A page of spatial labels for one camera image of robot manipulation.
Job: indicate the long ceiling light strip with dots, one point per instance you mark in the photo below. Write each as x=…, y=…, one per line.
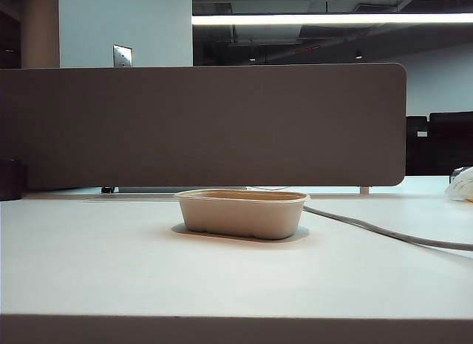
x=332, y=18

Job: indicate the white divider support leg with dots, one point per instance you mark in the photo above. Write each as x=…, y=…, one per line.
x=364, y=190

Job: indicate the black sofa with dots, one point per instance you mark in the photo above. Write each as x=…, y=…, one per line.
x=439, y=144

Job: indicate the white plastic bag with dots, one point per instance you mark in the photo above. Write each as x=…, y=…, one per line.
x=461, y=185

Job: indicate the metal wall switch plate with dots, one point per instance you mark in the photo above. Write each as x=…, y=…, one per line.
x=122, y=56

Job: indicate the grey desk divider panel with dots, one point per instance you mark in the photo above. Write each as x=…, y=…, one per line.
x=203, y=125

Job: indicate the black cylindrical object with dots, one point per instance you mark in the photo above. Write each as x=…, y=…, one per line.
x=11, y=179

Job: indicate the small black clamp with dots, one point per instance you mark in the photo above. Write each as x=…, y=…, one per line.
x=107, y=189

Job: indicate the beige paper lunch box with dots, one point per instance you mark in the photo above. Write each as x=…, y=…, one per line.
x=240, y=216

